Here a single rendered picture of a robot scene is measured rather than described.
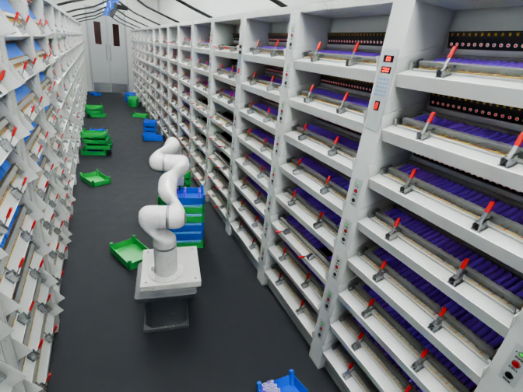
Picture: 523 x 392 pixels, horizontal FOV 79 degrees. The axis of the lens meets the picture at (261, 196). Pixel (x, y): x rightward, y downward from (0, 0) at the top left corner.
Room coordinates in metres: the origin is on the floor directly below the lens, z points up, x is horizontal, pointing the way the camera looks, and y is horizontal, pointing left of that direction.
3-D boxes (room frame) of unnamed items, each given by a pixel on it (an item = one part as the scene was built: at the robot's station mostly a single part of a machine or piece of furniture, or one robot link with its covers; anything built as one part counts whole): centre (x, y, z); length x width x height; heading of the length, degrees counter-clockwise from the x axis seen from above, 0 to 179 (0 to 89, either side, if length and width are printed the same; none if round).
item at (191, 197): (2.24, 0.60, 0.44); 0.30 x 0.20 x 0.08; 106
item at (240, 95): (2.52, 0.18, 0.87); 0.20 x 0.09 x 1.74; 118
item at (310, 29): (1.90, -0.15, 0.87); 0.20 x 0.09 x 1.74; 118
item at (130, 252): (1.97, 0.92, 0.04); 0.30 x 0.20 x 0.08; 51
